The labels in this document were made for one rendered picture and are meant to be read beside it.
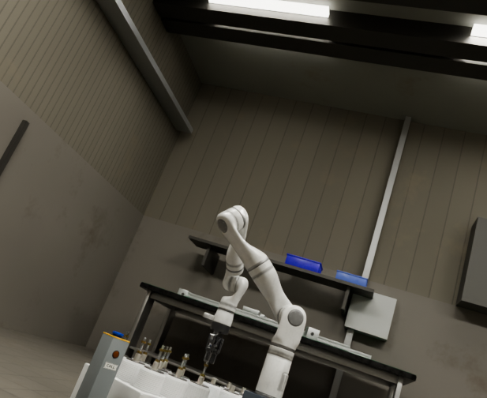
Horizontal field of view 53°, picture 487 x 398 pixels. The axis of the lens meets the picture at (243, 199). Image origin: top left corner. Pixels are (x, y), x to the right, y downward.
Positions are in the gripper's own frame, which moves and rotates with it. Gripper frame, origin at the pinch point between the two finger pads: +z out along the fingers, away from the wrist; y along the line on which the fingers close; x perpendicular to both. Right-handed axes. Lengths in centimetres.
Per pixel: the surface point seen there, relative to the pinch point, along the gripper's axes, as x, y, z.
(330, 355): -29, 217, -32
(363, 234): -23, 315, -170
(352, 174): 5, 315, -236
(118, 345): 20.9, -35.9, 5.4
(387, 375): -74, 218, -31
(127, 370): 21.9, -20.0, 13.1
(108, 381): 20.2, -34.4, 16.9
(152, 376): 9.8, -25.2, 11.3
